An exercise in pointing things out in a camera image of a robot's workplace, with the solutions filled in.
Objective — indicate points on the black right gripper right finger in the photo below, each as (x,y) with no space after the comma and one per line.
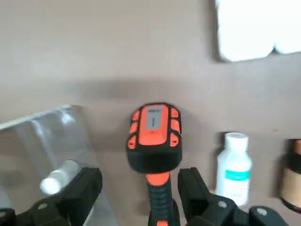
(195,195)

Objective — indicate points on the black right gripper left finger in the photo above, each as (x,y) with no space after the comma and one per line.
(80,200)

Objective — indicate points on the orange black barcode scanner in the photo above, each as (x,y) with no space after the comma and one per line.
(154,141)

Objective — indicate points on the white medicine bottle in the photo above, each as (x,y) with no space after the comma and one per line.
(235,164)

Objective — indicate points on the brown medicine bottle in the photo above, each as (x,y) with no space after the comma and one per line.
(292,179)

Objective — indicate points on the small white capped vial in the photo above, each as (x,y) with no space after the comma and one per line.
(55,180)

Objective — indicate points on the large clear acrylic shelf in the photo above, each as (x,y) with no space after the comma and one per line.
(35,146)

